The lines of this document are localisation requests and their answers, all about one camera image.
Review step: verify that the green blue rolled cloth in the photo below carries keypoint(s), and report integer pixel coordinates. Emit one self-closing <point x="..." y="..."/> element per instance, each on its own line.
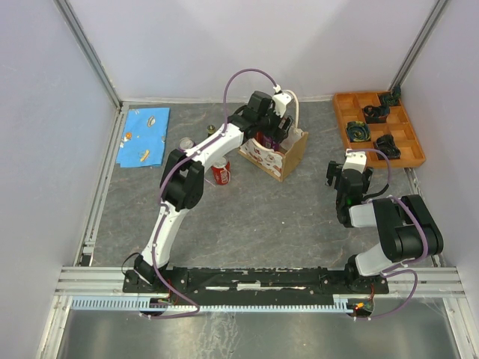
<point x="358" y="131"/>

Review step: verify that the aluminium frame rail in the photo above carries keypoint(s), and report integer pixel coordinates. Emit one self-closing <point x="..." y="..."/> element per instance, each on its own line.
<point x="432" y="282"/>

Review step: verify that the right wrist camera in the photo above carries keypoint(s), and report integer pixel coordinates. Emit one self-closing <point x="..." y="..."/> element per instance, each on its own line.
<point x="355" y="160"/>

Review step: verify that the canvas tote bag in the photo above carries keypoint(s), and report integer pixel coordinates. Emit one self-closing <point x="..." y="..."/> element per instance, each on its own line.
<point x="278" y="164"/>

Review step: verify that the red cola can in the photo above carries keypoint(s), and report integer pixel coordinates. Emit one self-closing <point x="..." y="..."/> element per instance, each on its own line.
<point x="221" y="171"/>

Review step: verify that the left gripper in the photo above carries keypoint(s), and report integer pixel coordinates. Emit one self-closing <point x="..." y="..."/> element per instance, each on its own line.
<point x="278" y="134"/>

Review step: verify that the green glass bottle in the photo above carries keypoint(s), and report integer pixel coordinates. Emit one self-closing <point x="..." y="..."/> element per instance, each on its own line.
<point x="211" y="130"/>

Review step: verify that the black rolled cloth front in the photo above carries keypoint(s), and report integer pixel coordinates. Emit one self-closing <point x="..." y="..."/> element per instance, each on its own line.
<point x="386" y="145"/>

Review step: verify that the purple soda can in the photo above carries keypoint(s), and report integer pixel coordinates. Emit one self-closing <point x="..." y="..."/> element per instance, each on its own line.
<point x="269" y="143"/>
<point x="186" y="144"/>

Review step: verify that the blue patterned cloth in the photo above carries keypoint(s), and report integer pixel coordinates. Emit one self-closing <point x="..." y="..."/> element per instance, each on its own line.
<point x="143" y="140"/>

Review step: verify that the black rolled cloth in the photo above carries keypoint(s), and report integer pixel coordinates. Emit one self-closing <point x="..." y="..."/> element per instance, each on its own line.
<point x="386" y="145"/>
<point x="376" y="114"/>

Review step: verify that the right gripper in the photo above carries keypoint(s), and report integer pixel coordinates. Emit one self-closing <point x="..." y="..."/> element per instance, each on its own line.
<point x="332" y="170"/>

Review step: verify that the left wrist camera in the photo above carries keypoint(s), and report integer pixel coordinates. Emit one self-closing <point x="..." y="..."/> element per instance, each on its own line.
<point x="281" y="99"/>

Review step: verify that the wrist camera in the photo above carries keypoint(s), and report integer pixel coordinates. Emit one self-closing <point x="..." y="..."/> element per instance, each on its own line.
<point x="355" y="160"/>
<point x="281" y="99"/>

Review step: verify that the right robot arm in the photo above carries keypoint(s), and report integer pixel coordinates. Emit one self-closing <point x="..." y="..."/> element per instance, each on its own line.
<point x="406" y="229"/>

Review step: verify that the orange compartment tray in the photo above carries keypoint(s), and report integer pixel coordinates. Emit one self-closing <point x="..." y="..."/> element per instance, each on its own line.
<point x="349" y="108"/>

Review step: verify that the dark rolled cloth corner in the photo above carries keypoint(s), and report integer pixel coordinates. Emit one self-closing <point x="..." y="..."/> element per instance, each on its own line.
<point x="391" y="98"/>

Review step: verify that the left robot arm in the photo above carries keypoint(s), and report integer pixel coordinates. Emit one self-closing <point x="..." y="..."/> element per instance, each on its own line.
<point x="182" y="183"/>

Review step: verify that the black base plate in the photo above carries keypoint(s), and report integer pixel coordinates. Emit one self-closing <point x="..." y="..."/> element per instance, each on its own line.
<point x="264" y="287"/>

